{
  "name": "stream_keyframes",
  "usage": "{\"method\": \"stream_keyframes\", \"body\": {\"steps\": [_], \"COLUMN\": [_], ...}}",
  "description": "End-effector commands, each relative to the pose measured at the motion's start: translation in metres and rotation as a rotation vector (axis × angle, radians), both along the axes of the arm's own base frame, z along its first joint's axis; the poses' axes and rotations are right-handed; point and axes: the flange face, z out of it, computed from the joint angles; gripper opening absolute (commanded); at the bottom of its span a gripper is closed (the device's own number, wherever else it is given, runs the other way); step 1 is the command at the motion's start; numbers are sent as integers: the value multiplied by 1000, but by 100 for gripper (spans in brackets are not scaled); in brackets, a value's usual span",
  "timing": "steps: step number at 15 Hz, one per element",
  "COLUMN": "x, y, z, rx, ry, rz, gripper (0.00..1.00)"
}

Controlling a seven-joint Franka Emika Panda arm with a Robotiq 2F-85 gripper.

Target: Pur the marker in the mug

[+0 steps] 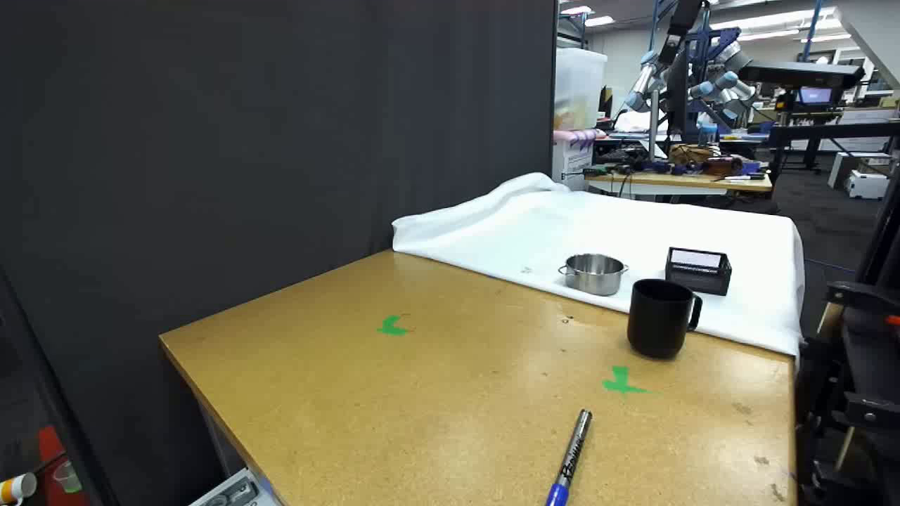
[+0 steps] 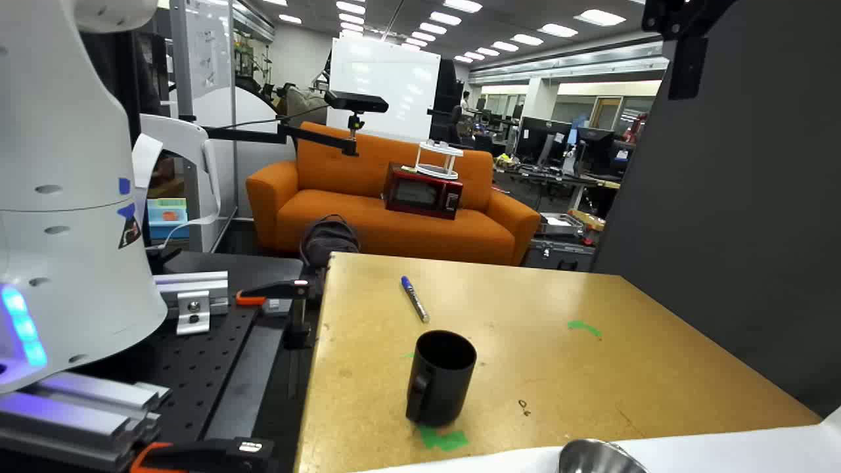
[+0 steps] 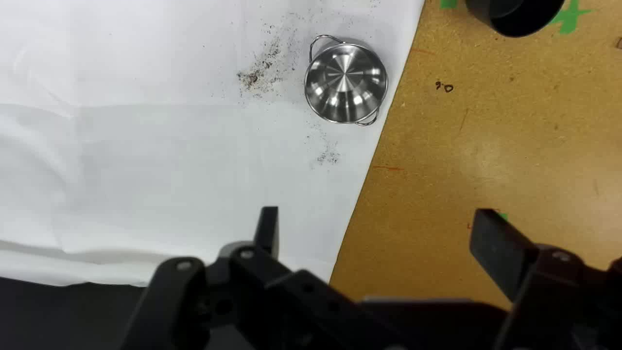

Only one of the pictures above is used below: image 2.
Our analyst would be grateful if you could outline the white rack on microwave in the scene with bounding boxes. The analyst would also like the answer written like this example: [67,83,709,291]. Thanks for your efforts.
[413,141,463,178]

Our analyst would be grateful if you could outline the red microwave oven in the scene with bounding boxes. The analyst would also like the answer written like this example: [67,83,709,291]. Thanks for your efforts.
[383,165,463,217]

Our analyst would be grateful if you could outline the blue marker pen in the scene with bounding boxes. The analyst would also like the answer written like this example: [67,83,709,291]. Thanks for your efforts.
[400,275,428,324]

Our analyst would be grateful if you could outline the white whiteboard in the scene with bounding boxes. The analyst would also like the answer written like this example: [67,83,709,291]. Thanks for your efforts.
[328,33,440,141]

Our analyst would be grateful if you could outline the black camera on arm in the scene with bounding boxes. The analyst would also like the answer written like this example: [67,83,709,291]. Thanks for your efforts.
[323,91,388,132]

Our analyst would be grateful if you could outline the black mug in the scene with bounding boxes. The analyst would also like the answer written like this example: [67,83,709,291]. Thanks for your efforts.
[406,330,479,428]

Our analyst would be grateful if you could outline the aluminium extrusion rails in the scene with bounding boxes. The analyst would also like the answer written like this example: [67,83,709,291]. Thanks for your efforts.
[0,372,172,473]

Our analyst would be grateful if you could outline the black backpack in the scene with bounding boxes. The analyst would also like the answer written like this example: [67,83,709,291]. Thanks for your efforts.
[299,216,361,267]

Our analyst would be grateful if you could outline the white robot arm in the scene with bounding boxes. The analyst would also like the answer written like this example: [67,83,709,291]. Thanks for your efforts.
[0,0,165,393]

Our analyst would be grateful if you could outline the black optical breadboard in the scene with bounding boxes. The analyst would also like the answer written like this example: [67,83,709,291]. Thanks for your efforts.
[76,250,306,443]

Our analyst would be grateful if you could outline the green tape mark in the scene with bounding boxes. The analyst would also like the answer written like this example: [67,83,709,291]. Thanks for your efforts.
[568,319,603,338]

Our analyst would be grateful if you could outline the orange black clamp front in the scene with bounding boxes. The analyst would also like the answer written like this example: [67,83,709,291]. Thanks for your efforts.
[128,438,279,473]

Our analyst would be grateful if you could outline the dark grey partition panel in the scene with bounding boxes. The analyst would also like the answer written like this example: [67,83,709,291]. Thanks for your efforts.
[595,0,841,414]

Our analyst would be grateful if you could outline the silver aluminium bracket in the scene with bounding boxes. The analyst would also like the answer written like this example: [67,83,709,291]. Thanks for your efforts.
[156,271,231,337]

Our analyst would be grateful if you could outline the orange handled clamp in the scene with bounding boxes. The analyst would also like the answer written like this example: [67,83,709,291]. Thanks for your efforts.
[233,278,311,308]

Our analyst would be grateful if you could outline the orange sofa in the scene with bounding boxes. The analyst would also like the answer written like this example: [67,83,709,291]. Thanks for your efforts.
[248,121,542,265]

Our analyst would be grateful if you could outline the green tape under mug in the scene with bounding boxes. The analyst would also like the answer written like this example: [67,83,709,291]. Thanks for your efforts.
[419,425,471,453]

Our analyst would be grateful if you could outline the silver metal bowl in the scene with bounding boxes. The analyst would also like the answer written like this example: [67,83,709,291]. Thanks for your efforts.
[558,438,647,473]

